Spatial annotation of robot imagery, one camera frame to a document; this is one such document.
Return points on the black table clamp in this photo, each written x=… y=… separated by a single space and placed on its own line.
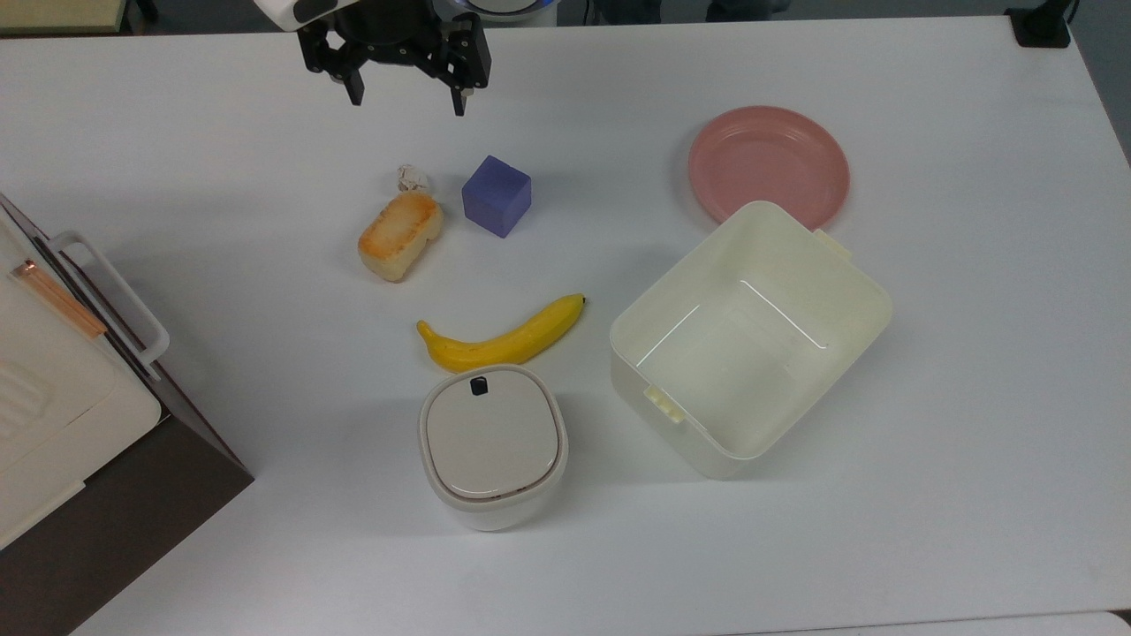
x=1043 y=22

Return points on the yellow banana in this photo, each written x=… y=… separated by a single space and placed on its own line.
x=501 y=340

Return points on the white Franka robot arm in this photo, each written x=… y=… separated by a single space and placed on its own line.
x=296 y=11

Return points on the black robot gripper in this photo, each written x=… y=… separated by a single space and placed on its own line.
x=389 y=31

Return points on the cream plastic storage box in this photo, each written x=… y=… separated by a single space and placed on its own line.
x=749 y=340

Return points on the crumpled white paper ball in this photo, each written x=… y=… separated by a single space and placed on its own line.
x=411 y=178

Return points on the toasted bread loaf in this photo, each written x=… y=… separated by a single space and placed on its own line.
x=399 y=236

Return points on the purple cube block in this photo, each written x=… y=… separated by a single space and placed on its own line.
x=497 y=195

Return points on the pink round plate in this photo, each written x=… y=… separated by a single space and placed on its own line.
x=769 y=163

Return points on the beige side table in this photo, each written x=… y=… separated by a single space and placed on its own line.
x=57 y=13

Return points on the white trash can with lid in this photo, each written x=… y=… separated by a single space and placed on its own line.
x=493 y=446

